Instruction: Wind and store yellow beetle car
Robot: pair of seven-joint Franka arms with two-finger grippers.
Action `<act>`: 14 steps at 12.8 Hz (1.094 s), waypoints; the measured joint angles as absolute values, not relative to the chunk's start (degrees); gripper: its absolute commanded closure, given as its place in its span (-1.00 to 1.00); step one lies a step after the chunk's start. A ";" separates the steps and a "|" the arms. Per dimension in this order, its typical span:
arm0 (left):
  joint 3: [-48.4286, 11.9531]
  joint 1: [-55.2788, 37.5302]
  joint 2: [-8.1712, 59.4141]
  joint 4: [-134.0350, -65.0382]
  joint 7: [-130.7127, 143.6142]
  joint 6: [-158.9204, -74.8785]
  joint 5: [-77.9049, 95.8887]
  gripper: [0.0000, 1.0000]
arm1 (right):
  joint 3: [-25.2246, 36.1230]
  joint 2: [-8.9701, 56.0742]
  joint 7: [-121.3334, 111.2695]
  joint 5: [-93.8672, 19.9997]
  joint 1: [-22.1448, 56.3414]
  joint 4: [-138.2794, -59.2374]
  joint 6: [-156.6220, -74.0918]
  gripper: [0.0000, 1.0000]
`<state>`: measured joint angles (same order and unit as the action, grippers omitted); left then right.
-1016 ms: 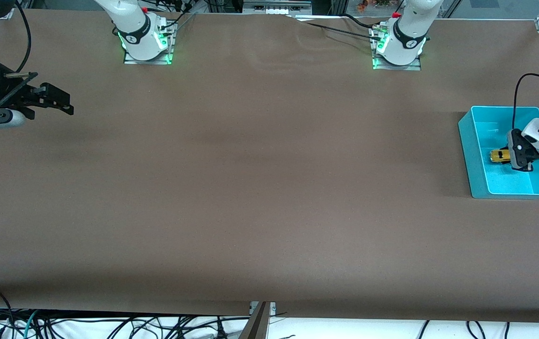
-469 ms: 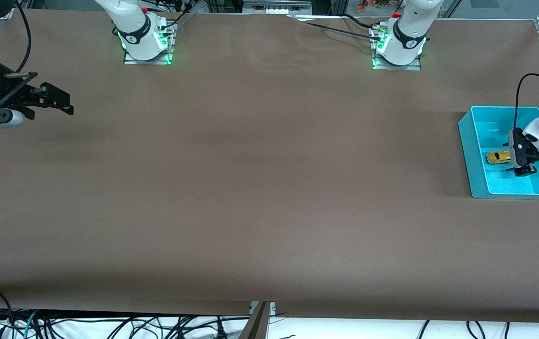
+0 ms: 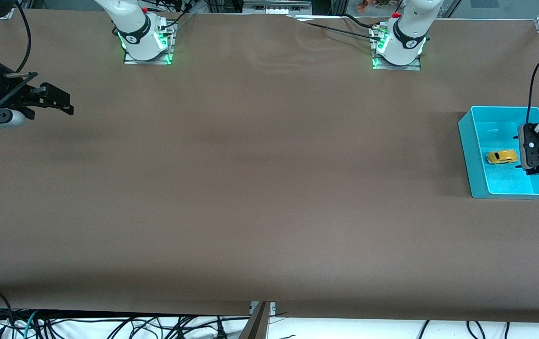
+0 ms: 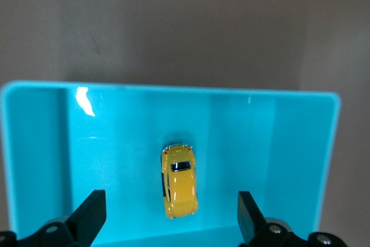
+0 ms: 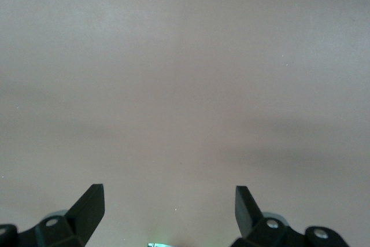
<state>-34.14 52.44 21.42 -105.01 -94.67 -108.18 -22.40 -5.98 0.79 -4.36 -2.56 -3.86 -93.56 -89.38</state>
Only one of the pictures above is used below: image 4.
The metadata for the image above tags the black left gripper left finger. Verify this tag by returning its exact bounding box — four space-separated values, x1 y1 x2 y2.
0 190 107 247

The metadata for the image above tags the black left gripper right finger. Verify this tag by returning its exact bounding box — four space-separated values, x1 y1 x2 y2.
236 191 346 247

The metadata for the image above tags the yellow beetle toy car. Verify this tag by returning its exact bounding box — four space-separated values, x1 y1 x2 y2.
160 142 199 220

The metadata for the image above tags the turquoise plastic bin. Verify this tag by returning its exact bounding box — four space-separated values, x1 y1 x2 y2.
0 80 342 247

